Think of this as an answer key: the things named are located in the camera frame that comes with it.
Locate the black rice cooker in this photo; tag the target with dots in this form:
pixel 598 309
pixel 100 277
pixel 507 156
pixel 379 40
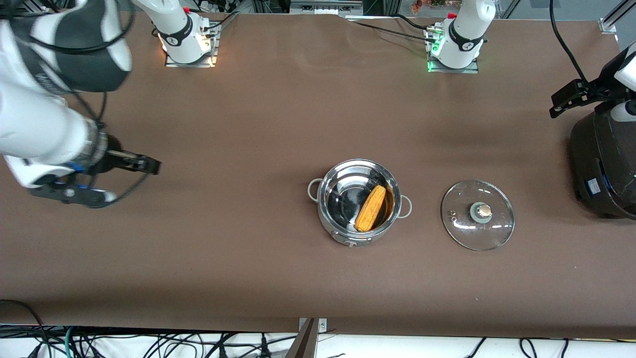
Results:
pixel 596 169

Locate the aluminium frame profile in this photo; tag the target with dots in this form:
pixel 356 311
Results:
pixel 613 20

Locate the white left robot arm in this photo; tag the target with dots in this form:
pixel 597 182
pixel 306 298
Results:
pixel 464 35

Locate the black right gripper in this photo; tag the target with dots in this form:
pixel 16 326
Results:
pixel 114 157

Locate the brown table cover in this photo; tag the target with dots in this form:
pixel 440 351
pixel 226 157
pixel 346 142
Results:
pixel 273 124

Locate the orange flower decoration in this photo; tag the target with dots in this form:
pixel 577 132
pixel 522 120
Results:
pixel 420 6

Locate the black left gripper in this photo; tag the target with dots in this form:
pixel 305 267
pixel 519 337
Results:
pixel 602 82

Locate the yellow corn cob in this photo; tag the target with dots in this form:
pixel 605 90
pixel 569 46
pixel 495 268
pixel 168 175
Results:
pixel 371 209

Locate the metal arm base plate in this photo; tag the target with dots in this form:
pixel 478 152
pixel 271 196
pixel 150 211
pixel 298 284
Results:
pixel 214 49
pixel 472 70

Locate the glass lid with knob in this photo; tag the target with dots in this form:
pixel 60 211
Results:
pixel 467 231

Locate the stainless steel pot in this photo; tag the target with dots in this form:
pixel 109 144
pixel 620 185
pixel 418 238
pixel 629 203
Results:
pixel 343 199

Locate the grey metal frame box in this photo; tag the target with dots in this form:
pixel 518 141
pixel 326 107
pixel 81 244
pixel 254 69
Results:
pixel 325 7

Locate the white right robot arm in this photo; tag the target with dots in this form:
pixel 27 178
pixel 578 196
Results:
pixel 44 129

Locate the aluminium table bracket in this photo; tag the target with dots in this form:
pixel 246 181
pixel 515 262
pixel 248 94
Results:
pixel 305 343

